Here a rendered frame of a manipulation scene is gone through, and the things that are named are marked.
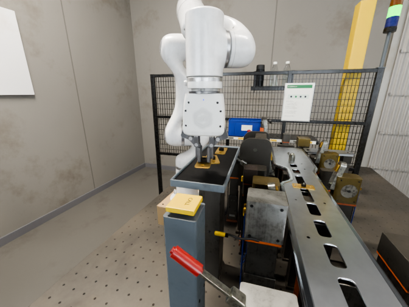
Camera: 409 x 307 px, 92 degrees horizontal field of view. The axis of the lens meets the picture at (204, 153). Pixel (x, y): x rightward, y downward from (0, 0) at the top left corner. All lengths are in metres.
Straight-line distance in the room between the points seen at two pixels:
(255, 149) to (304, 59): 2.30
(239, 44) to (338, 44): 2.69
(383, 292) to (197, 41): 0.62
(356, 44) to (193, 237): 1.85
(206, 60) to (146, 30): 3.33
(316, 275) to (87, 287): 0.76
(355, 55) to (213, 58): 1.63
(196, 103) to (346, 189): 0.74
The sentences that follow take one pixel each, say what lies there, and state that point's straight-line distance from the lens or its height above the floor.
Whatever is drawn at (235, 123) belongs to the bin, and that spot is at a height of 1.13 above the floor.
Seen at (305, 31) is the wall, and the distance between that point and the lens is 3.11.
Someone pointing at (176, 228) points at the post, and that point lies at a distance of 0.42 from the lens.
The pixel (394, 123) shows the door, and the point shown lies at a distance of 3.28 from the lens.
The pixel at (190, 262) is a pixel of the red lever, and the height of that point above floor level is 1.12.
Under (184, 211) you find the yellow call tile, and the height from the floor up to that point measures 1.16.
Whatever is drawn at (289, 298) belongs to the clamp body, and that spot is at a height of 1.06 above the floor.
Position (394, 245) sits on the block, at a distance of 0.68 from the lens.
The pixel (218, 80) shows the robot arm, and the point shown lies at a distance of 0.46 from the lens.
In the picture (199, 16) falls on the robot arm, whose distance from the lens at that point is 0.47.
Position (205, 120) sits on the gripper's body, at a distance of 0.47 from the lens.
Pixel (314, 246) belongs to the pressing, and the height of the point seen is 1.00.
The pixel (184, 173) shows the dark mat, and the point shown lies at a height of 1.16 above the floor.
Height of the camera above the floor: 1.37
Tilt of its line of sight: 17 degrees down
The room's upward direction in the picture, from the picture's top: straight up
